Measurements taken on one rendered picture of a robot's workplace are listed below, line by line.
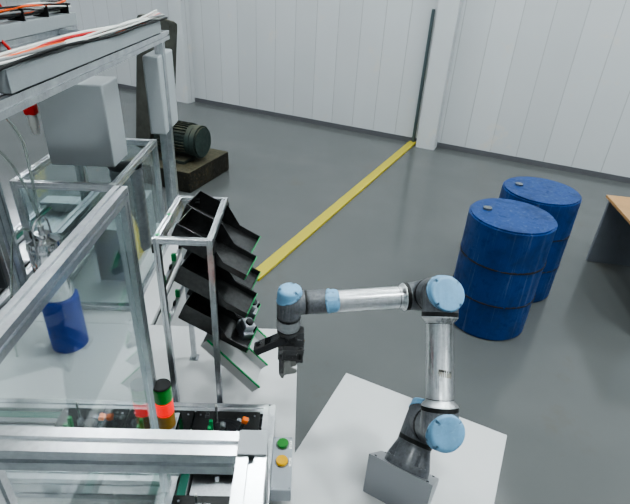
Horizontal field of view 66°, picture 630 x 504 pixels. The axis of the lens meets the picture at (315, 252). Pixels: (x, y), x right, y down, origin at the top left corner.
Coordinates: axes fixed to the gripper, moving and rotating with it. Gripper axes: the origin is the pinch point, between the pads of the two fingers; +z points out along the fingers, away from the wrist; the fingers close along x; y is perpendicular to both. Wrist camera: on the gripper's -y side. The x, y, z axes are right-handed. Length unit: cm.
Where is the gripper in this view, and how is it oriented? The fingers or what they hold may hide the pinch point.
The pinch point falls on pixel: (280, 374)
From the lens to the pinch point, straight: 169.5
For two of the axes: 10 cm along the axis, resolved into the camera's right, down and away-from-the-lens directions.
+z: -0.5, 8.7, 5.0
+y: 10.0, 0.4, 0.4
